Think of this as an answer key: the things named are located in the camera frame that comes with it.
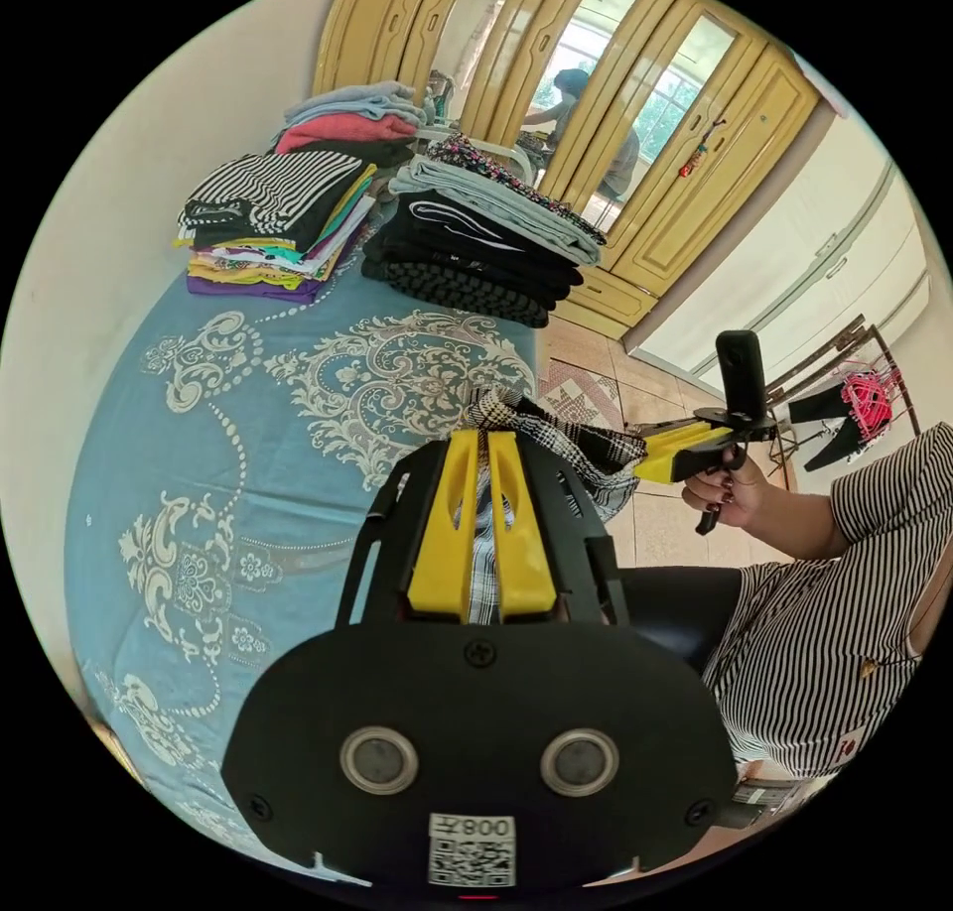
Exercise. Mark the white cupboard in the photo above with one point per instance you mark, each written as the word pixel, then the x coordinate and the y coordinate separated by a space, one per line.
pixel 782 278

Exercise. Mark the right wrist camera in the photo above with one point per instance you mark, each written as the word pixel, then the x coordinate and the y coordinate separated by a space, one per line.
pixel 741 371

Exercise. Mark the pile of clothes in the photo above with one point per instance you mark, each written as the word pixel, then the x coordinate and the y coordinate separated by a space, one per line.
pixel 476 256

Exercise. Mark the person's right hand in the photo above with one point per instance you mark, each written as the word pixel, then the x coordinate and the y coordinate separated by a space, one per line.
pixel 733 498

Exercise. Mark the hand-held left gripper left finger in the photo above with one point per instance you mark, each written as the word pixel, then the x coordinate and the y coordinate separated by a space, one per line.
pixel 439 554

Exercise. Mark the small patterned rug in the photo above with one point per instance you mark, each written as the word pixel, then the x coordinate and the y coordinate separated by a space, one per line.
pixel 581 397

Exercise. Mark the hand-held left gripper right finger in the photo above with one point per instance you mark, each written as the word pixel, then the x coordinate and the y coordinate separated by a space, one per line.
pixel 521 561

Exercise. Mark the clothes drying rack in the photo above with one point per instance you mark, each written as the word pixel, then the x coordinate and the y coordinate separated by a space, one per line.
pixel 867 394

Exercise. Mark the black plaid pants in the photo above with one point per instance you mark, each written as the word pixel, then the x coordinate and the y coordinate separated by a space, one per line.
pixel 588 449

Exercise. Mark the bed with blue printed sheet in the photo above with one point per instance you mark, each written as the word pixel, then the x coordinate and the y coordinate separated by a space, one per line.
pixel 149 442

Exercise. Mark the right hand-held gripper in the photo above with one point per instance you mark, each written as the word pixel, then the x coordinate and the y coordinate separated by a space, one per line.
pixel 703 458

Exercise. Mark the yellow wooden cupboard with mirrors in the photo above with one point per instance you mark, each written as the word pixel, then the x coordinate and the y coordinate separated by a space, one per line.
pixel 633 204

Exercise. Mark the person's body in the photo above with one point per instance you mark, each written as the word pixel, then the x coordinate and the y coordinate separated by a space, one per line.
pixel 819 628

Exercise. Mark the person's right forearm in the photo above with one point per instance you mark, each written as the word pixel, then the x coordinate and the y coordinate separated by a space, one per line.
pixel 800 531

